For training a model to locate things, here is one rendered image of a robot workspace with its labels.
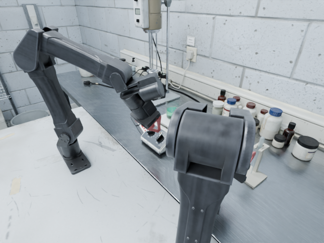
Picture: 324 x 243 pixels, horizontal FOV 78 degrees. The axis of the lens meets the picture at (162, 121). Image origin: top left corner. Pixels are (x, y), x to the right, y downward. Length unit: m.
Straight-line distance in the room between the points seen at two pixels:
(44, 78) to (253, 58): 0.89
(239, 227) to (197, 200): 0.38
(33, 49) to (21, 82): 2.42
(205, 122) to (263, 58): 0.88
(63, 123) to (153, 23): 0.64
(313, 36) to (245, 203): 0.68
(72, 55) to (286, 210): 0.74
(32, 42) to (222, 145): 0.55
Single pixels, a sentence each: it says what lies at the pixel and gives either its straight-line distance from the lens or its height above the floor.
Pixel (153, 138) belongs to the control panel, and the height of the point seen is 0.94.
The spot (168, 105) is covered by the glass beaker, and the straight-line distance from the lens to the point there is 0.81.
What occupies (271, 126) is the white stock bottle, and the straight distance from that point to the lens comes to 0.95.
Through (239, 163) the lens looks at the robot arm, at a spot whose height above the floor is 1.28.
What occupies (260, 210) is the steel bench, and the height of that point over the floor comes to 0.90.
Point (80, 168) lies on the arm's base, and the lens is 0.78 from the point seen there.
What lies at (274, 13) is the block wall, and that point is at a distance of 1.06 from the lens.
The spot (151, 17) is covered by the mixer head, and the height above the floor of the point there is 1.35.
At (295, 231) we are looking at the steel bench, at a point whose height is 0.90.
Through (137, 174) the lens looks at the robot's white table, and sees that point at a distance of 0.72.
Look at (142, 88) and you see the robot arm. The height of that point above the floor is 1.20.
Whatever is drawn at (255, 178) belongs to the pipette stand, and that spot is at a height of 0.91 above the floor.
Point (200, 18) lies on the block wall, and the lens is 1.28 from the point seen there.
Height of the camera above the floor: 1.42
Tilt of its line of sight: 32 degrees down
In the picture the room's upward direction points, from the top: straight up
